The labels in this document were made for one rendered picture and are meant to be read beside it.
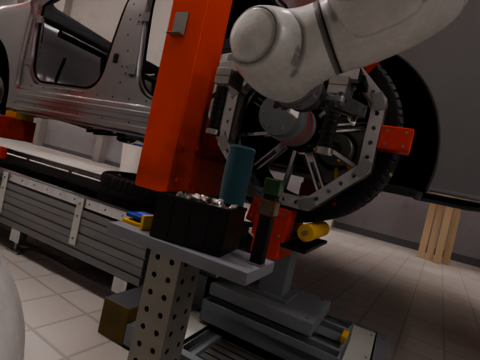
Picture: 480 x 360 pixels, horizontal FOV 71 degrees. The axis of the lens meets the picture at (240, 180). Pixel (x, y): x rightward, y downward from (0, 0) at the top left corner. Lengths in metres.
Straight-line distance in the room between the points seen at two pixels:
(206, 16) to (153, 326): 1.03
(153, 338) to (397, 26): 0.85
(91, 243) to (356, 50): 1.39
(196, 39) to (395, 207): 5.47
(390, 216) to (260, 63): 6.02
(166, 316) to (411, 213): 5.70
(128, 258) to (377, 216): 5.39
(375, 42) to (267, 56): 0.13
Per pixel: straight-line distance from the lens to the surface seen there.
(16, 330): 0.26
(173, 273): 0.89
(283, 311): 1.24
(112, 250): 1.54
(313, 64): 0.47
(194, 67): 1.28
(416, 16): 0.47
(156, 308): 0.94
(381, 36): 0.47
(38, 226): 1.92
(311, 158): 1.21
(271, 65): 0.44
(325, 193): 1.08
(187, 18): 1.37
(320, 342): 1.25
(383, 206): 6.40
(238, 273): 0.75
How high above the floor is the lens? 0.66
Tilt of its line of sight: 2 degrees down
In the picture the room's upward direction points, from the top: 12 degrees clockwise
